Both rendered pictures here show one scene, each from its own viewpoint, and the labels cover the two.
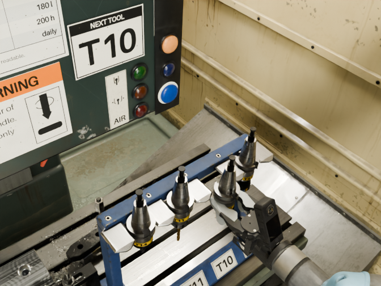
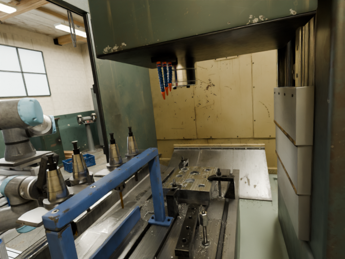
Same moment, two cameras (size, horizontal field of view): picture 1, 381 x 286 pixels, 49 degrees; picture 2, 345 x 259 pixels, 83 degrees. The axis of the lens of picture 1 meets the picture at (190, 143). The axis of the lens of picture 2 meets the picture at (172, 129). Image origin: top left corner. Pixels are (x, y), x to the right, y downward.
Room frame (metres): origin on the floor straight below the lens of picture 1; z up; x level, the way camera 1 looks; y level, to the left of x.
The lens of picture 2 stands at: (1.27, -0.09, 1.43)
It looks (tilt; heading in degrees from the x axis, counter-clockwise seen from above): 10 degrees down; 153
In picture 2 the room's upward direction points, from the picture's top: 6 degrees counter-clockwise
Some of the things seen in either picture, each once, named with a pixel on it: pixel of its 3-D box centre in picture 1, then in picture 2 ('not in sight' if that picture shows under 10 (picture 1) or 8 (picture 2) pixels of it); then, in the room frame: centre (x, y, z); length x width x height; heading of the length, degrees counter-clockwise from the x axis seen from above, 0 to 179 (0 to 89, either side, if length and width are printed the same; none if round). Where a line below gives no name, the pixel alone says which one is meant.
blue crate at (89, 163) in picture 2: not in sight; (79, 162); (-3.63, -0.09, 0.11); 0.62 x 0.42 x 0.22; 108
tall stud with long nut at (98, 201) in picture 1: (100, 212); (204, 227); (0.76, 0.25, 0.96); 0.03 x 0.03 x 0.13
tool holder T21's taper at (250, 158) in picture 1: (249, 149); (55, 183); (0.77, -0.15, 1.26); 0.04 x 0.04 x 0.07
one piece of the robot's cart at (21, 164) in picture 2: not in sight; (20, 161); (-0.16, -0.40, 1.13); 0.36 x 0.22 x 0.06; 42
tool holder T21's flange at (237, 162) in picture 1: (246, 162); (59, 201); (0.77, -0.15, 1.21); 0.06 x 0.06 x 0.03
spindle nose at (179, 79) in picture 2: not in sight; (180, 73); (0.45, 0.40, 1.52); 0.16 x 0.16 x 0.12
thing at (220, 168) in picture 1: (231, 171); (78, 190); (0.73, -0.11, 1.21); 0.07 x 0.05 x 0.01; 42
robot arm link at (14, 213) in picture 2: not in sight; (21, 215); (0.45, -0.30, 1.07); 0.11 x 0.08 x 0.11; 87
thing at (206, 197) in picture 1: (198, 191); (106, 173); (0.66, -0.03, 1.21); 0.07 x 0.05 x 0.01; 42
